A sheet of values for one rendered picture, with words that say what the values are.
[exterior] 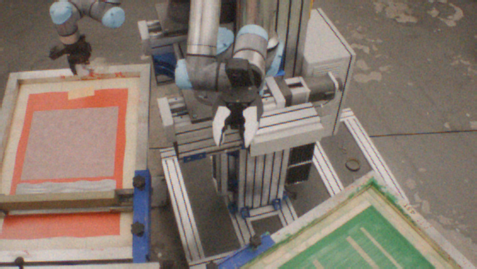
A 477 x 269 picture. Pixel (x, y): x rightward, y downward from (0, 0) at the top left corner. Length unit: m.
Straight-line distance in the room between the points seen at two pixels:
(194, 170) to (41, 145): 1.13
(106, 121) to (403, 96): 2.44
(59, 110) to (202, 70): 0.85
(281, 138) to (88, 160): 0.69
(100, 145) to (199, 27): 0.73
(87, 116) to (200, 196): 0.99
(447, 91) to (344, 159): 1.33
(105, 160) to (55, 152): 0.19
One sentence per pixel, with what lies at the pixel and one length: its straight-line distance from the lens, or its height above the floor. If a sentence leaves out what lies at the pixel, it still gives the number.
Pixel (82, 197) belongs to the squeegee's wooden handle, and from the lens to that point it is 1.49.
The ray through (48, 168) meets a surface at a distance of 1.70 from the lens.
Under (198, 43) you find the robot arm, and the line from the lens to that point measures 1.11.
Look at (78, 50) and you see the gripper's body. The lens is 1.77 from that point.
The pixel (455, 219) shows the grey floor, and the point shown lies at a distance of 3.01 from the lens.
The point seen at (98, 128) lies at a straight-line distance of 1.73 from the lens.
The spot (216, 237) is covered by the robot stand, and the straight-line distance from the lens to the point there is 2.39.
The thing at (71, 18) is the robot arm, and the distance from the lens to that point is 1.65.
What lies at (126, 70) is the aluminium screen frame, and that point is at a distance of 1.83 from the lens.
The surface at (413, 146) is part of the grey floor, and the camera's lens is 3.26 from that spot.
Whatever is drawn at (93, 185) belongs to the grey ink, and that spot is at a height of 1.05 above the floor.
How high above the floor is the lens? 2.31
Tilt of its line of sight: 48 degrees down
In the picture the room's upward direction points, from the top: straight up
